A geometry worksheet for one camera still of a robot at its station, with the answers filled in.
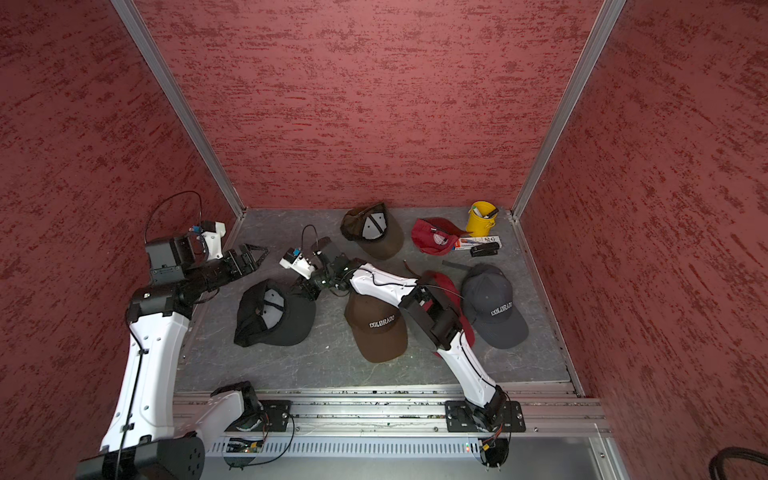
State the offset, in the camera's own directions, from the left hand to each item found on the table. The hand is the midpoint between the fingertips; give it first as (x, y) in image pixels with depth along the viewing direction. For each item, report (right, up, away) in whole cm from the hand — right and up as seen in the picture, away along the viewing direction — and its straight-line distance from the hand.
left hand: (257, 262), depth 72 cm
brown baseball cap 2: (+28, +8, +42) cm, 51 cm away
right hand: (+5, -10, +13) cm, 17 cm away
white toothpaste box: (+62, +4, +38) cm, 73 cm away
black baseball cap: (-3, -18, +17) cm, 25 cm away
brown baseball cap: (+30, -20, +11) cm, 38 cm away
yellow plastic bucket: (+66, +10, +38) cm, 77 cm away
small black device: (+67, +2, +35) cm, 76 cm away
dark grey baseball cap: (+62, -12, +14) cm, 65 cm away
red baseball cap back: (+50, +7, +40) cm, 64 cm away
